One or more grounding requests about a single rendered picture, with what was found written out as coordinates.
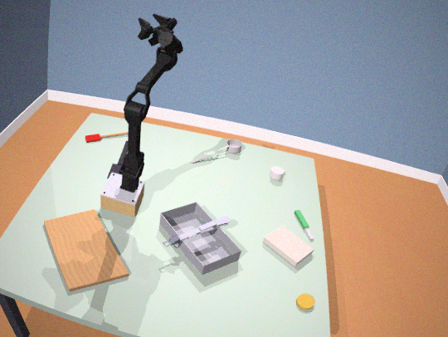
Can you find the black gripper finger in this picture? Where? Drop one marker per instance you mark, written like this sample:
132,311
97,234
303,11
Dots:
161,19
143,23

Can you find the yellow round disc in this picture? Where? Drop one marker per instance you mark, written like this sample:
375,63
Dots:
305,301

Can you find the white measuring scoop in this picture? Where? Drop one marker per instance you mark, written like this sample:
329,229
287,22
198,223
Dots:
232,145

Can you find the white short cylinder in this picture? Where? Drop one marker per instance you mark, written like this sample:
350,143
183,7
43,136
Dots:
276,173

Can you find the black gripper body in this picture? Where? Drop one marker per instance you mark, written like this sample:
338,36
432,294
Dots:
167,27

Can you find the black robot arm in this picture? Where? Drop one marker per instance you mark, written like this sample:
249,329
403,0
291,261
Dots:
134,113

